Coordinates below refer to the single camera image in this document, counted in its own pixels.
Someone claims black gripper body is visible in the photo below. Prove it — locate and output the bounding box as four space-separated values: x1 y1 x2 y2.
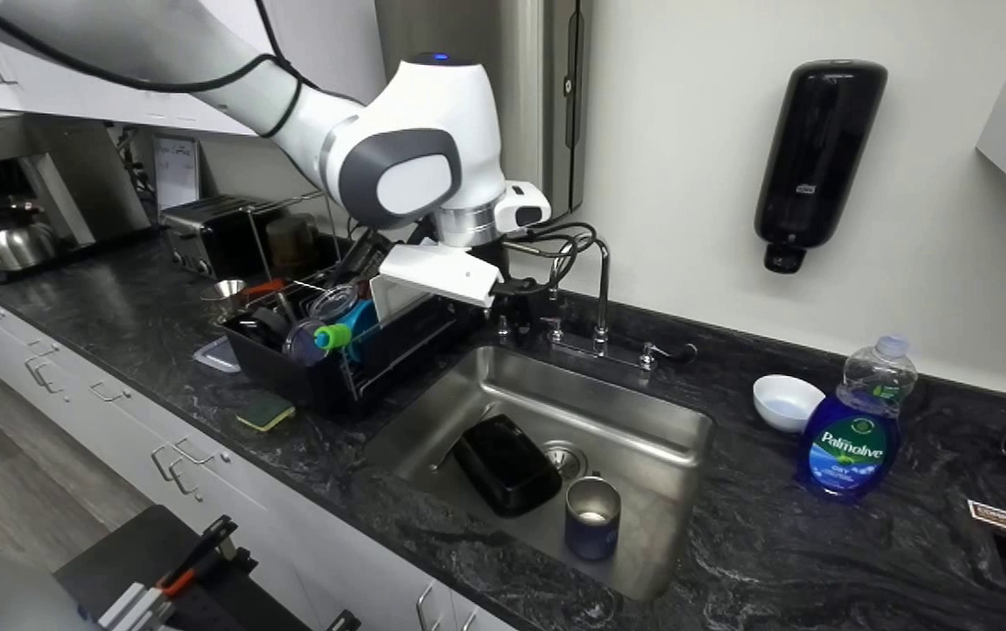
486 269 569 340

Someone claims blue mug steel interior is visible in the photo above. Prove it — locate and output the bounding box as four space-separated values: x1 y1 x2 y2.
560 471 627 567

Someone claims chrome sink faucet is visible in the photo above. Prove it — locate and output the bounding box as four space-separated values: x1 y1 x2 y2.
479 240 706 380

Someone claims black plastic dish rack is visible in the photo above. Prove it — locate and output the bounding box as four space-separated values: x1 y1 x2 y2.
218 261 491 414

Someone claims stainless steel sink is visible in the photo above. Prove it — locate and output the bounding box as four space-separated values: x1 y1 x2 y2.
361 340 718 607

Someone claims black plastic tray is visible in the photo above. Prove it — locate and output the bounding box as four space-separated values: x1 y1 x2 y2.
449 414 564 518

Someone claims stainless paper towel dispenser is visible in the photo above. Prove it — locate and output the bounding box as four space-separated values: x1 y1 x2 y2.
372 0 593 227

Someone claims small purple plastic item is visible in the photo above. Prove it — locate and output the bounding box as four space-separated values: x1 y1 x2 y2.
285 321 325 372

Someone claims small white bowl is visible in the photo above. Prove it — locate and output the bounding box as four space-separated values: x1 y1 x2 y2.
749 372 831 437

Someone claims green yellow sponge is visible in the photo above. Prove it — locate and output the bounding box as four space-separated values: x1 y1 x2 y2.
229 387 297 434

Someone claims black box device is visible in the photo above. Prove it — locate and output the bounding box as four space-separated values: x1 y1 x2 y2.
160 194 296 292

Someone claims blue dish soap bottle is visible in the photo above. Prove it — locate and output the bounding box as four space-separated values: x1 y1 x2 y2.
803 334 923 505

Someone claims white paper note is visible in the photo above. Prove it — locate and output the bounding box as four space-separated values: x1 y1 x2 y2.
151 137 202 214

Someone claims white lower cabinet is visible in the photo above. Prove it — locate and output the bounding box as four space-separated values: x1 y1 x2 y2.
0 277 521 631

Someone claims black tool board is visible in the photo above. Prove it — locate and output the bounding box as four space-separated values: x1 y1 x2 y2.
54 500 312 631

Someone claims steel kettle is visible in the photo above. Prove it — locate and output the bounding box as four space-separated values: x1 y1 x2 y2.
0 195 59 272

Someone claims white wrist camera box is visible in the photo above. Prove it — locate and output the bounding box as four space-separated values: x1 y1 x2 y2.
389 243 505 314

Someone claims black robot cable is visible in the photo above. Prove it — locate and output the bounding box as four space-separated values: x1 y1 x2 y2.
498 217 613 297

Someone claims red handled utensil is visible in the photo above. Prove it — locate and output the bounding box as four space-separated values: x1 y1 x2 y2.
234 277 290 302

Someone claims black wall soap dispenser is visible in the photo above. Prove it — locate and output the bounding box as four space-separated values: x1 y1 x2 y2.
754 60 895 277

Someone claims orange handled black tool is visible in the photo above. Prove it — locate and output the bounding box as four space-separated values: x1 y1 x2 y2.
155 513 242 607

